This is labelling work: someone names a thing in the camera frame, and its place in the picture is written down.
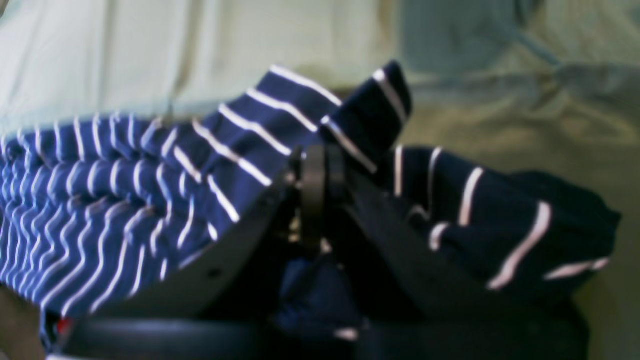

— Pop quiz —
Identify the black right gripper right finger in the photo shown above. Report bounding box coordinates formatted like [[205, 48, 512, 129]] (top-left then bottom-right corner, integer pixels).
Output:
[[300, 145, 589, 360]]

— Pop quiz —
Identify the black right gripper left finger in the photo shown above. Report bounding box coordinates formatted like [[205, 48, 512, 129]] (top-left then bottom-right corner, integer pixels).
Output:
[[50, 149, 303, 360]]

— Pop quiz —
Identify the navy white striped T-shirt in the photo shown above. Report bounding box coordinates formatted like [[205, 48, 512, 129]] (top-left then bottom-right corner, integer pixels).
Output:
[[0, 62, 621, 360]]

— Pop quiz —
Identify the green table cloth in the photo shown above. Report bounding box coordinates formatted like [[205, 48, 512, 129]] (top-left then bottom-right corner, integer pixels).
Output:
[[1, 0, 639, 360]]

